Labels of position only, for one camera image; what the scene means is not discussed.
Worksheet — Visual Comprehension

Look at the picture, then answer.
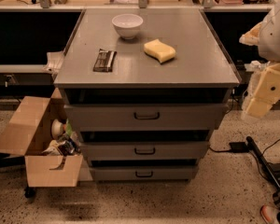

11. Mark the grey drawer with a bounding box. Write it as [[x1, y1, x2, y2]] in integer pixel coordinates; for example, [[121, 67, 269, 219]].
[[80, 141, 209, 161], [64, 104, 227, 132], [90, 166, 198, 182]]

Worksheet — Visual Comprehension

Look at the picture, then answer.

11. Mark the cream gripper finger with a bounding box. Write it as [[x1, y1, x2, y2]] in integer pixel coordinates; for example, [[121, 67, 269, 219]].
[[243, 97, 272, 119]]

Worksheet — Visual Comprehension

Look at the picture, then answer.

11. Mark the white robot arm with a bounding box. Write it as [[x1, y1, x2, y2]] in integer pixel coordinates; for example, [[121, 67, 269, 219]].
[[239, 0, 280, 119]]

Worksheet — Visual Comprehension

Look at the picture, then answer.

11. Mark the grey drawer cabinet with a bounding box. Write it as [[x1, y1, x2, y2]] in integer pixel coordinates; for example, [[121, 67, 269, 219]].
[[53, 7, 242, 183]]

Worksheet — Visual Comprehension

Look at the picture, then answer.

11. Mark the grey middle drawer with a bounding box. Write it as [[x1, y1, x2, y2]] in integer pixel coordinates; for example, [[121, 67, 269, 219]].
[[80, 141, 209, 161]]

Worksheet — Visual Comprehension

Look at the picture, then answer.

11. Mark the white round object in box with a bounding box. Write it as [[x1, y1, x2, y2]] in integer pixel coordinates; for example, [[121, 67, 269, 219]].
[[51, 119, 64, 139]]

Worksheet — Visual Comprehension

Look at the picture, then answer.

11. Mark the black power adapter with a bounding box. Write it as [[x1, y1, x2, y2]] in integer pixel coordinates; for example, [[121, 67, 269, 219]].
[[230, 142, 249, 153]]

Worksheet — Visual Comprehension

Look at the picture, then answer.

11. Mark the orange sneaker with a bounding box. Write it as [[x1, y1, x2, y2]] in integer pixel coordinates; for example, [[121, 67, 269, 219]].
[[260, 205, 280, 224]]

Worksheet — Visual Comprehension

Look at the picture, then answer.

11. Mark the grey top drawer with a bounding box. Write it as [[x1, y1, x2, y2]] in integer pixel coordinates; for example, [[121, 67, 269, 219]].
[[64, 104, 227, 132]]

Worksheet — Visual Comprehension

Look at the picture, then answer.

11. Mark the dark snack packet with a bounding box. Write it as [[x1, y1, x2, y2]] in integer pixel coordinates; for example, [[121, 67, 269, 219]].
[[92, 49, 117, 72]]

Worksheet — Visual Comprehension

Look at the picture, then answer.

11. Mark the grey bottom drawer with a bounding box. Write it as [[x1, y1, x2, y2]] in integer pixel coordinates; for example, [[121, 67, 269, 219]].
[[90, 166, 198, 182]]

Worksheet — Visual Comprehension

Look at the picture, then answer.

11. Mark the yellow sponge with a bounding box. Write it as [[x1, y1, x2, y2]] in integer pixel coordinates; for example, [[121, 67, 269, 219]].
[[144, 39, 176, 63]]

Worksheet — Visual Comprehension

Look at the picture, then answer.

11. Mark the white ceramic bowl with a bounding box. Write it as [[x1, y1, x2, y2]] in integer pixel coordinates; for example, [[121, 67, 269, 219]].
[[112, 14, 144, 39]]

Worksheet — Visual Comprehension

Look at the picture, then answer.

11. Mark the black metal stand leg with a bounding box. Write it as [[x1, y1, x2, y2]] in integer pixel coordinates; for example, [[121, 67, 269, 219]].
[[246, 136, 280, 189]]

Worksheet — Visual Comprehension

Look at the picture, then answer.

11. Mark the cardboard box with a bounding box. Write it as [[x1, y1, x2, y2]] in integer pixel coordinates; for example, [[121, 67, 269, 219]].
[[0, 90, 83, 188]]

